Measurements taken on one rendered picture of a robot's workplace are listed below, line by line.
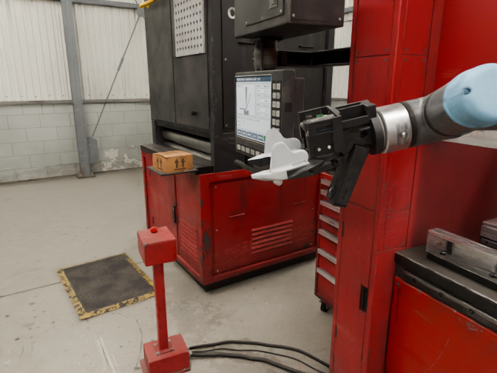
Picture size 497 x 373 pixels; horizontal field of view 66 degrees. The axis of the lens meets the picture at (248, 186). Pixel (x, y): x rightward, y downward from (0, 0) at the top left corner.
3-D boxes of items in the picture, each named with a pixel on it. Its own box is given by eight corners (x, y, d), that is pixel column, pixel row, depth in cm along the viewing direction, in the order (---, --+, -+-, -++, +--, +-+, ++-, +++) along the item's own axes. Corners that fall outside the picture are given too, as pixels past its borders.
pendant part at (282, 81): (234, 151, 180) (234, 72, 171) (257, 149, 185) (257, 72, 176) (280, 170, 141) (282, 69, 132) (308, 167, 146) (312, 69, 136)
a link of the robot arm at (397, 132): (392, 140, 67) (414, 156, 59) (367, 146, 67) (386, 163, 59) (390, 98, 63) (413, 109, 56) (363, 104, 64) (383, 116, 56)
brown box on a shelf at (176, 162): (146, 168, 267) (144, 150, 264) (180, 163, 280) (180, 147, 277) (160, 176, 243) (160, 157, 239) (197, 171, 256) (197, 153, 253)
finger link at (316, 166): (277, 163, 61) (325, 146, 63) (279, 173, 62) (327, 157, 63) (290, 172, 57) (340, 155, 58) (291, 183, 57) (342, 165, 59)
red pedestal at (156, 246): (139, 361, 220) (127, 226, 199) (181, 348, 231) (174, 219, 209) (146, 385, 203) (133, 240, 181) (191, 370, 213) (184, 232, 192)
